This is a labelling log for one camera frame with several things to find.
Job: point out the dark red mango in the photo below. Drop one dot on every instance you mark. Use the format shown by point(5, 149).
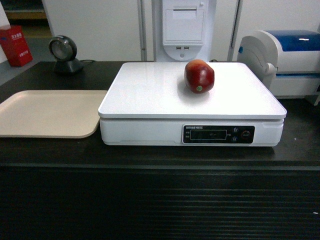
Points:
point(199, 77)

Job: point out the white checkout scale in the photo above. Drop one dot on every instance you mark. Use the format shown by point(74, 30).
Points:
point(148, 103)

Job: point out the black checkout counter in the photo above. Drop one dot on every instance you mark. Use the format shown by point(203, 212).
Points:
point(82, 189)

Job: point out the beige plastic tray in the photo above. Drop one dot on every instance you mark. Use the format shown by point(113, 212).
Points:
point(64, 114)

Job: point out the black barcode scanner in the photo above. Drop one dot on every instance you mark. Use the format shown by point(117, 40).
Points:
point(64, 50)

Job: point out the white blue label printer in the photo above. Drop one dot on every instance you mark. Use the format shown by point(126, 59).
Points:
point(287, 62)

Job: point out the red fire extinguisher box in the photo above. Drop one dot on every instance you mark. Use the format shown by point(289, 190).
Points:
point(15, 46)

